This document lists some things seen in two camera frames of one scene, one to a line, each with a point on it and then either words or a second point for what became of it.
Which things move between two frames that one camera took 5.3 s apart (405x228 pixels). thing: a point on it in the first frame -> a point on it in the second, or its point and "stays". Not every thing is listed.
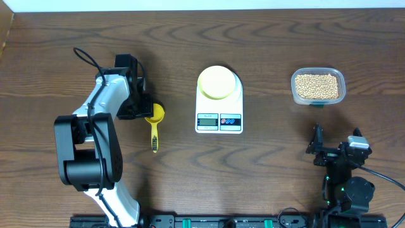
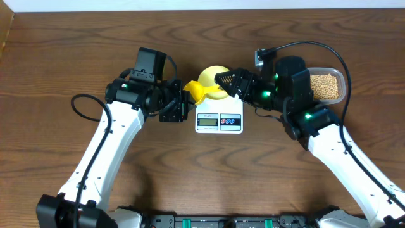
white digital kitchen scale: x=220 y=116 stays
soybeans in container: x=313 y=86 stays
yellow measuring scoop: x=158 y=114 -> x=198 y=91
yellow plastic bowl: x=216 y=82 stays
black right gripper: x=316 y=143 -> x=242 y=75
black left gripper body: x=138 y=105 -> x=173 y=100
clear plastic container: x=317 y=86 stays
